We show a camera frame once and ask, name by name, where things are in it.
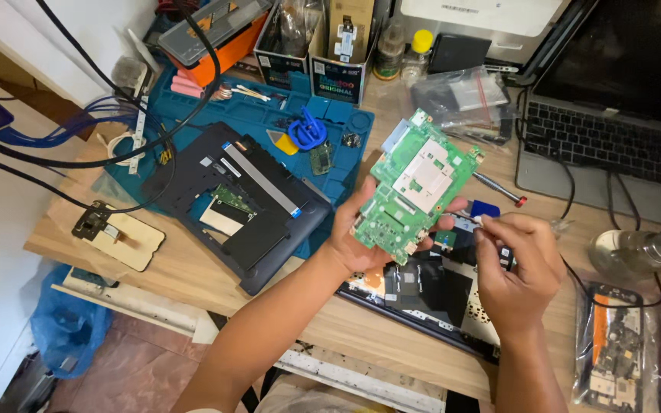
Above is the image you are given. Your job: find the person's right hand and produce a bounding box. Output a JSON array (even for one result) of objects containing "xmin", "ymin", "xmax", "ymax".
[{"xmin": 473, "ymin": 212, "xmax": 567, "ymax": 340}]

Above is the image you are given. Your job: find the person's left hand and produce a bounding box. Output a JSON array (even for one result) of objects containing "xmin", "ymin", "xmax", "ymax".
[{"xmin": 325, "ymin": 175, "xmax": 469, "ymax": 275}]

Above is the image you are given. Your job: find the green laptop motherboard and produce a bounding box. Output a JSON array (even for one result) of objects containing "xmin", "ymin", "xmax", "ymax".
[{"xmin": 350, "ymin": 108, "xmax": 485, "ymax": 266}]

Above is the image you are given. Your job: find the blue plastic pry tool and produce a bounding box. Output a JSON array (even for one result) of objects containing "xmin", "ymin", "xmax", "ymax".
[{"xmin": 469, "ymin": 199, "xmax": 501, "ymax": 220}]

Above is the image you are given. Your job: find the red-tipped precision screwdriver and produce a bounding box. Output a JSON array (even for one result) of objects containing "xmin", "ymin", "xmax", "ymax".
[{"xmin": 472, "ymin": 170, "xmax": 528, "ymax": 208}]

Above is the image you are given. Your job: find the open laptop chassis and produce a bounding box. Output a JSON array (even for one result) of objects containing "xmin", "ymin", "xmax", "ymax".
[{"xmin": 335, "ymin": 213, "xmax": 516, "ymax": 363}]

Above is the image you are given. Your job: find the clear glass liquid dispenser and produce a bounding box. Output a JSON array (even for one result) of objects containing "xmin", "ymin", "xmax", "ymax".
[{"xmin": 589, "ymin": 228, "xmax": 661, "ymax": 282}]

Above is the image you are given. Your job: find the clear plastic bag with parts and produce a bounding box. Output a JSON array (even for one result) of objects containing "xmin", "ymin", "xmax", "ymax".
[{"xmin": 410, "ymin": 66, "xmax": 516, "ymax": 145}]

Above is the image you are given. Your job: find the bagged phone with orange parts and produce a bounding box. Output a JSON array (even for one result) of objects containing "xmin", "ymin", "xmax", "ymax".
[{"xmin": 571, "ymin": 275, "xmax": 661, "ymax": 413}]

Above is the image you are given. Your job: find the silver laptop with black keyboard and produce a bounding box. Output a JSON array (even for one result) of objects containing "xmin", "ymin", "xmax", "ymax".
[{"xmin": 515, "ymin": 0, "xmax": 661, "ymax": 227}]

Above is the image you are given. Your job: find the black wallet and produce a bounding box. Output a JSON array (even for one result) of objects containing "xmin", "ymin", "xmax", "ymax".
[{"xmin": 427, "ymin": 33, "xmax": 493, "ymax": 75}]

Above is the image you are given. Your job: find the small green circuit board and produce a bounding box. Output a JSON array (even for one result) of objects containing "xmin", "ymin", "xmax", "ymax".
[{"xmin": 310, "ymin": 141, "xmax": 335, "ymax": 176}]

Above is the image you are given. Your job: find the clear bottle with yellow cap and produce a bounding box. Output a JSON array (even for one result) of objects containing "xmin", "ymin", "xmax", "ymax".
[{"xmin": 401, "ymin": 29, "xmax": 435, "ymax": 87}]

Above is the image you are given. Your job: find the white printer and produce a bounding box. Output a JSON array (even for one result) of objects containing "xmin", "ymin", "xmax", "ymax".
[{"xmin": 394, "ymin": 0, "xmax": 572, "ymax": 65}]

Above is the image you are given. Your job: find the brown glass bottle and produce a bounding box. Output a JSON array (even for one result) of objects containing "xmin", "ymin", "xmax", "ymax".
[{"xmin": 373, "ymin": 17, "xmax": 406, "ymax": 81}]

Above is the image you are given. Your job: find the blue suction cup tool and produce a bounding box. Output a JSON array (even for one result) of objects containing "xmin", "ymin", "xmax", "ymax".
[{"xmin": 288, "ymin": 106, "xmax": 328, "ymax": 151}]

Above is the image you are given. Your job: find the yellow triangular pry pick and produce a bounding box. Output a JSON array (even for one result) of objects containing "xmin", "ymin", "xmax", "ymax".
[{"xmin": 266, "ymin": 130, "xmax": 300, "ymax": 156}]

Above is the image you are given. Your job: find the black and brown parts box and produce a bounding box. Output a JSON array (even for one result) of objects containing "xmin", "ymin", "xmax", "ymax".
[{"xmin": 308, "ymin": 0, "xmax": 382, "ymax": 106}]

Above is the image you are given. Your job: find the blue silicone repair mat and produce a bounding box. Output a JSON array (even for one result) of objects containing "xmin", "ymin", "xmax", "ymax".
[{"xmin": 92, "ymin": 64, "xmax": 375, "ymax": 260}]

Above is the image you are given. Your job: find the black laptop bottom cover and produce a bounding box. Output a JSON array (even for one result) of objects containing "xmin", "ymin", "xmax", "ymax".
[{"xmin": 142, "ymin": 122, "xmax": 333, "ymax": 297}]

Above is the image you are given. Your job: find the black printed cardboard box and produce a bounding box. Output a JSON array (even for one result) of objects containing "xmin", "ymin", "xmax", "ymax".
[{"xmin": 253, "ymin": 0, "xmax": 326, "ymax": 91}]

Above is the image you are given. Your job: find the orange and grey tool case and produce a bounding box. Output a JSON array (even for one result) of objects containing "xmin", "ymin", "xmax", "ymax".
[{"xmin": 157, "ymin": 0, "xmax": 273, "ymax": 88}]

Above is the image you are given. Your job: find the white power strip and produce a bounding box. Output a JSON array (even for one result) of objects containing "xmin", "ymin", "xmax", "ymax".
[{"xmin": 127, "ymin": 29, "xmax": 162, "ymax": 176}]

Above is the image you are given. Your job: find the wooden phone-shaped jig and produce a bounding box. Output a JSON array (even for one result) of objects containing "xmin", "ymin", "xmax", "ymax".
[{"xmin": 71, "ymin": 200, "xmax": 166, "ymax": 273}]

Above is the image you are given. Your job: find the blue plastic bag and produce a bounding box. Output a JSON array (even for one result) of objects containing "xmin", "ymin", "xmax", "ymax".
[{"xmin": 30, "ymin": 264, "xmax": 114, "ymax": 380}]

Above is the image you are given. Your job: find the black charger cable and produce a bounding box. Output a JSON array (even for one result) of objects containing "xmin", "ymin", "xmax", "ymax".
[{"xmin": 514, "ymin": 86, "xmax": 661, "ymax": 309}]

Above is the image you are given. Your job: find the thick black cable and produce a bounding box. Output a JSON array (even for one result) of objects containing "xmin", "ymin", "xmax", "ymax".
[{"xmin": 0, "ymin": 0, "xmax": 223, "ymax": 214}]

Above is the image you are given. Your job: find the bundle of blue cables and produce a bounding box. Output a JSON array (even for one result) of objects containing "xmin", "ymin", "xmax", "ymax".
[{"xmin": 0, "ymin": 94, "xmax": 153, "ymax": 149}]

